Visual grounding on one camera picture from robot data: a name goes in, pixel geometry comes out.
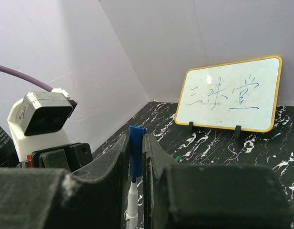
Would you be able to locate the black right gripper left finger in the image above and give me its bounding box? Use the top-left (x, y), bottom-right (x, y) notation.
top-left (0, 135), bottom-right (130, 229)

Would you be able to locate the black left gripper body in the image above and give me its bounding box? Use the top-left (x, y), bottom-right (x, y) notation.
top-left (16, 143), bottom-right (93, 172)

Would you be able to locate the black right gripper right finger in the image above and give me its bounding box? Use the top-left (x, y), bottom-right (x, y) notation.
top-left (143, 134), bottom-right (294, 229)

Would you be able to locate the green white pen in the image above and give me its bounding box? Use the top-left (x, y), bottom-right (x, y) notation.
top-left (175, 156), bottom-right (181, 163)

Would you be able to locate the blue white pen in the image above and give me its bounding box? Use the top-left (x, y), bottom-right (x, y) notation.
top-left (125, 177), bottom-right (138, 229)

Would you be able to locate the blue pen cap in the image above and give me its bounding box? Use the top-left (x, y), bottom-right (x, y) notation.
top-left (129, 125), bottom-right (147, 178)

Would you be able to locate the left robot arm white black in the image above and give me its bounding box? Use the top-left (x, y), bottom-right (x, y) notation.
top-left (0, 126), bottom-right (93, 172)

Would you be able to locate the yellow framed whiteboard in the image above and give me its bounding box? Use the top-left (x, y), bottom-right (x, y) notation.
top-left (175, 56), bottom-right (283, 133)

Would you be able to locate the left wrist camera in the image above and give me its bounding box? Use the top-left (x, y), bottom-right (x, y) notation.
top-left (7, 88), bottom-right (78, 163)

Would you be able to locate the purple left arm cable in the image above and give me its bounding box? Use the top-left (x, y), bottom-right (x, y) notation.
top-left (0, 63), bottom-right (54, 93)

